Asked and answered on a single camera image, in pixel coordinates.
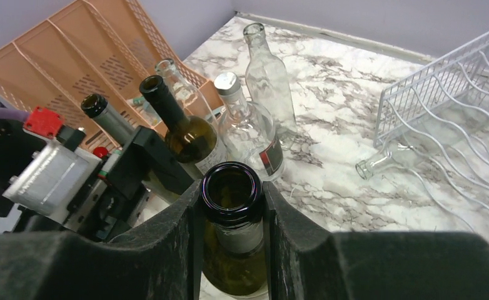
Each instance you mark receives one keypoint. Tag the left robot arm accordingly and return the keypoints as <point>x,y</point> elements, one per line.
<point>17,149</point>

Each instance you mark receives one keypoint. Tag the white wire wine rack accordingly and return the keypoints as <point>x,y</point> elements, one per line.
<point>458,178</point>

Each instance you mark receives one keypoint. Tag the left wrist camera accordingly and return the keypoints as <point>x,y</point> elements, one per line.
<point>58,173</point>

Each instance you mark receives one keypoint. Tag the green wine bottle white label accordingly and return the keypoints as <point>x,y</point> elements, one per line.
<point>232,199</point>

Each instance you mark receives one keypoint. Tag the green wine bottle dark label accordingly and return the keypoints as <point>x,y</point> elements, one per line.
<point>192,140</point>

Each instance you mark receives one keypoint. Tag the green wine bottle silver neck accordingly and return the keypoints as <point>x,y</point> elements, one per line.
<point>97,107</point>

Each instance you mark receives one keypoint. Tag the orange plastic file organizer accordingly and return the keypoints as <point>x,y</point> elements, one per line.
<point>104,47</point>

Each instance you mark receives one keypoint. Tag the clear bottle with silver cap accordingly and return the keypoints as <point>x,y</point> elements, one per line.
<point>248,130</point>

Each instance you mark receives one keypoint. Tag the clear square glass bottle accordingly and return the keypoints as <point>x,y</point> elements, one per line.
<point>189,98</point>

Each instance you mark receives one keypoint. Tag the tall clear glass bottle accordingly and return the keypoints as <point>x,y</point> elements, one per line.
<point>267,81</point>

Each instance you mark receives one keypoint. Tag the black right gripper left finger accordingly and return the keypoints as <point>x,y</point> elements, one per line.
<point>159,259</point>

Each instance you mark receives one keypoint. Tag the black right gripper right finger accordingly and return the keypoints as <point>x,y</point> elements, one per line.
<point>305,261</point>

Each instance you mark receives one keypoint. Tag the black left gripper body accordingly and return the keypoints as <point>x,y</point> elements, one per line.
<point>111,204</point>

